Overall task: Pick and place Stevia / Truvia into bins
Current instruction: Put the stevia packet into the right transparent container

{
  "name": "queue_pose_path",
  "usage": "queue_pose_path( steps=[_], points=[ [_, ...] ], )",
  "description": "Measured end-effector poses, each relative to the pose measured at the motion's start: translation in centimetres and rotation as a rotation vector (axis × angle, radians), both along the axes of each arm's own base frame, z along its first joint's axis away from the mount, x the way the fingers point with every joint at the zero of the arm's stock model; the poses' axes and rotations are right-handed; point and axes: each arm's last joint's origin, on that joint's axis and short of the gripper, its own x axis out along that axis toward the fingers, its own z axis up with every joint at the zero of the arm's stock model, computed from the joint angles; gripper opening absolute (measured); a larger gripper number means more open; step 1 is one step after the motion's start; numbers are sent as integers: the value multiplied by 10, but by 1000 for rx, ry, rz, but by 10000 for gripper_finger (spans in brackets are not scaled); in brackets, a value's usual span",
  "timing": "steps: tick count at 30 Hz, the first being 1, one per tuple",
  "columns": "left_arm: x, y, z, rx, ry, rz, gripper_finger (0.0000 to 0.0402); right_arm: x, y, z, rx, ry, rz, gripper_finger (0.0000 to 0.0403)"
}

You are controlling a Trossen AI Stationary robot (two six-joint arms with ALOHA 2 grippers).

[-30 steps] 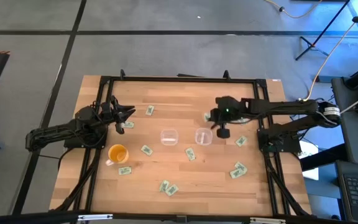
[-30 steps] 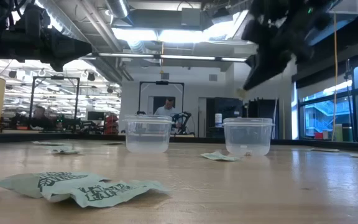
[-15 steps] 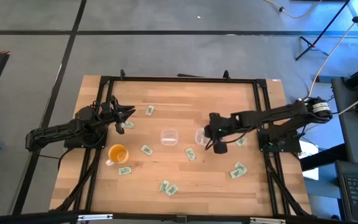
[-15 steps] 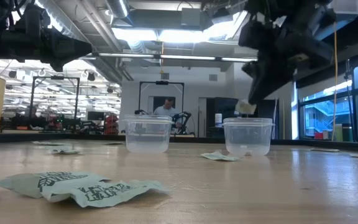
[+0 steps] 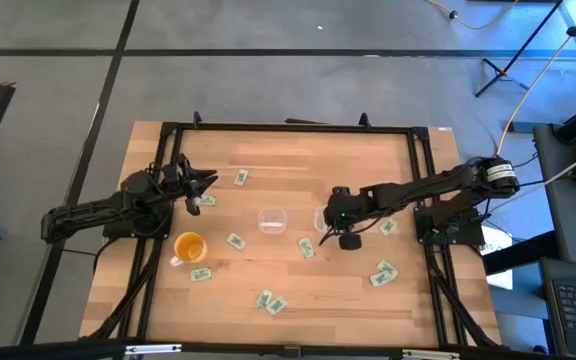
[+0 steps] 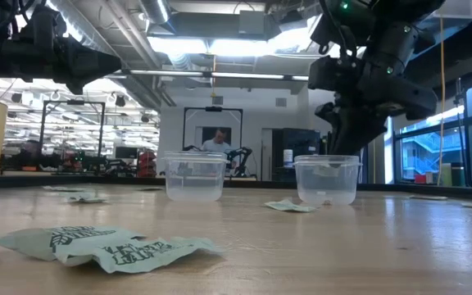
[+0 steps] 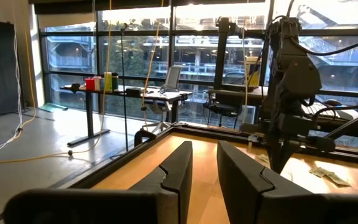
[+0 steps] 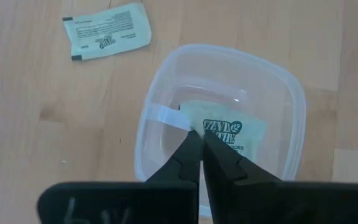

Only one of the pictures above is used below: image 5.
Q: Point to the black tripod stand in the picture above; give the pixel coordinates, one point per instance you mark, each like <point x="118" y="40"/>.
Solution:
<point x="518" y="51"/>

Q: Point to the black table frame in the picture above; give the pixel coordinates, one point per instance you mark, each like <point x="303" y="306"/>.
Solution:
<point x="293" y="127"/>

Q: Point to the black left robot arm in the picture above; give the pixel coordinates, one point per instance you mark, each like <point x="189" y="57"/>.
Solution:
<point x="93" y="210"/>

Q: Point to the clear plastic bin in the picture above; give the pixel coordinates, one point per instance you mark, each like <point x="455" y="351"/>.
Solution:
<point x="272" y="220"/>
<point x="319" y="220"/>

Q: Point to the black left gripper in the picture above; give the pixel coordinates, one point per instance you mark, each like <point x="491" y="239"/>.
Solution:
<point x="174" y="181"/>

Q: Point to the black frame clamp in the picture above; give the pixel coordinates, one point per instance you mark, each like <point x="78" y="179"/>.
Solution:
<point x="364" y="119"/>
<point x="197" y="119"/>

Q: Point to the yellow cup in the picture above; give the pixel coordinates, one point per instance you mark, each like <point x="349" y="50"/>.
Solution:
<point x="189" y="248"/>

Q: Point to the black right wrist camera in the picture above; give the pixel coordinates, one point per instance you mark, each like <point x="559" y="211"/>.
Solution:
<point x="350" y="242"/>

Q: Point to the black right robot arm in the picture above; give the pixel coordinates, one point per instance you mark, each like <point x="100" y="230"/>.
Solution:
<point x="418" y="190"/>

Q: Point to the green sweetener packet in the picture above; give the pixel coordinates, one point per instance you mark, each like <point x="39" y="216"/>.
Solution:
<point x="201" y="274"/>
<point x="264" y="298"/>
<point x="380" y="279"/>
<point x="236" y="241"/>
<point x="241" y="177"/>
<point x="277" y="305"/>
<point x="388" y="226"/>
<point x="306" y="247"/>
<point x="207" y="200"/>
<point x="388" y="267"/>

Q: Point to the silver rig bracket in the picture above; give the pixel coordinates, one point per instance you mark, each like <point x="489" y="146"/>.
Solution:
<point x="430" y="354"/>
<point x="153" y="349"/>

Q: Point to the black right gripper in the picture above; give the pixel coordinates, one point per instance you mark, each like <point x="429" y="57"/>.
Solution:
<point x="350" y="207"/>

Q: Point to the grey side desk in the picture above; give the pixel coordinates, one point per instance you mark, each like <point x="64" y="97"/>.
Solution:
<point x="558" y="225"/>

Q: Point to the white paper sheet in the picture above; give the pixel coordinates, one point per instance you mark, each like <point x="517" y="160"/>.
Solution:
<point x="498" y="240"/>

